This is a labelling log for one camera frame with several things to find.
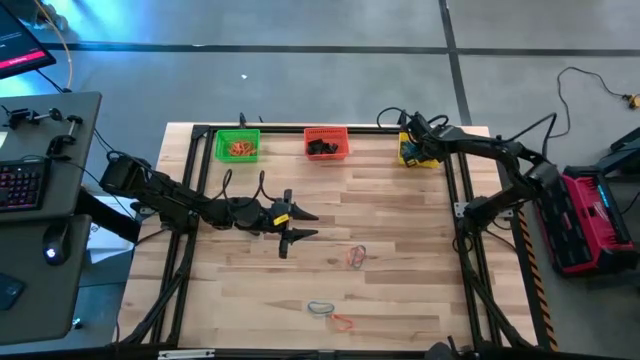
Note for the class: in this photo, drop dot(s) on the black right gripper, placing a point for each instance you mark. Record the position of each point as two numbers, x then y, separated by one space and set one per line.
430 137

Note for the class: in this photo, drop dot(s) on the black phone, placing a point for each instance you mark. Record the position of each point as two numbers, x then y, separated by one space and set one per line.
11 291

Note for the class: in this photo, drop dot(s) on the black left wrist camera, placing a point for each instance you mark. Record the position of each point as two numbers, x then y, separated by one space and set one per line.
283 249

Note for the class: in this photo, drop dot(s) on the yellow plastic basket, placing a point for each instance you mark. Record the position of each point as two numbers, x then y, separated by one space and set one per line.
425 164

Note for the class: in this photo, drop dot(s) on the silver table bracket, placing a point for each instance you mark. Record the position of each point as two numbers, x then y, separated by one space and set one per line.
185 354

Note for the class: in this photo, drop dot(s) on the black computer mouse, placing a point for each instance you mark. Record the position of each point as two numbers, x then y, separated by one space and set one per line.
56 245

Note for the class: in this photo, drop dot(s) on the black computer monitor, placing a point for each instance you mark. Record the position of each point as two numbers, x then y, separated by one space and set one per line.
20 45

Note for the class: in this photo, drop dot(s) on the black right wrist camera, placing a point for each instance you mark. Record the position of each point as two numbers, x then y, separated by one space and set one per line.
411 159

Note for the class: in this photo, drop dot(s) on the orange plastic basket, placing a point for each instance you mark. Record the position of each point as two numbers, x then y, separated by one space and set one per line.
312 132

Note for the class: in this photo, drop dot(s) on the small desk bolt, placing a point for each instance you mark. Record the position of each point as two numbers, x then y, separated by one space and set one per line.
76 324

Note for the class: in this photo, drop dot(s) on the black backlit keyboard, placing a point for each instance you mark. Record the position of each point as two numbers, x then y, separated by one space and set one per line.
22 185

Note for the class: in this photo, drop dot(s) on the person's foot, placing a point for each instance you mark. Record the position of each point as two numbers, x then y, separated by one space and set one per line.
50 17

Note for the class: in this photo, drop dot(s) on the red black tool case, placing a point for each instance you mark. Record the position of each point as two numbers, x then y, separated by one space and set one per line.
585 225

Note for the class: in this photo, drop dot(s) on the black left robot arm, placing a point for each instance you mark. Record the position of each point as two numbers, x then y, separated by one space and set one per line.
165 192

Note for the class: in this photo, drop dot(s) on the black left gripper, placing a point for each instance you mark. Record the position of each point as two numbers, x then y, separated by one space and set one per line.
250 215

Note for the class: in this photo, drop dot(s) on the orange rubber band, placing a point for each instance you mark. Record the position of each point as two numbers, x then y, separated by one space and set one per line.
349 257
245 145
252 149
234 149
345 329

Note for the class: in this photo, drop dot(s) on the grey desk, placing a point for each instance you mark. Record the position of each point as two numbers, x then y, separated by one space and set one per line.
50 300

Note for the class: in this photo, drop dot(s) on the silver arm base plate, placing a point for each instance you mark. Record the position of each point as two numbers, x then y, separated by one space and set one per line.
460 207

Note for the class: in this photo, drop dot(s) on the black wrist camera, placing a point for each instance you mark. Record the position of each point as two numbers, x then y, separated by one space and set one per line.
411 159
283 249

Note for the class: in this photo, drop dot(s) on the white paper sheet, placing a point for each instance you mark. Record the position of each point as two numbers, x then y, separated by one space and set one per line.
110 242

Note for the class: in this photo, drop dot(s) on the black metal stand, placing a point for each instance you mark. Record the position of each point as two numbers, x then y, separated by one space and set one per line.
625 150

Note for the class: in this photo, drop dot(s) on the black yellow hazard tape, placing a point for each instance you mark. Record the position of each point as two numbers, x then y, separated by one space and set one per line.
537 280

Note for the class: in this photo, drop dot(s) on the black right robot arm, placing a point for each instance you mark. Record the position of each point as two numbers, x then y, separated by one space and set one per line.
480 145

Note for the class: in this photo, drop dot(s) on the black desk clamp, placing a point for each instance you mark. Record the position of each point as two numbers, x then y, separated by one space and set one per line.
57 146
35 116

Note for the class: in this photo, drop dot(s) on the black frame clamp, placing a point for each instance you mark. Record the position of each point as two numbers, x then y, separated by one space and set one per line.
242 121

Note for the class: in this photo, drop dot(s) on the green plastic basket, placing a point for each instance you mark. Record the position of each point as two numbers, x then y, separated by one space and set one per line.
225 135

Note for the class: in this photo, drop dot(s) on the yellow tape label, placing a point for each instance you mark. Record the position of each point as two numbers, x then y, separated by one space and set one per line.
281 219

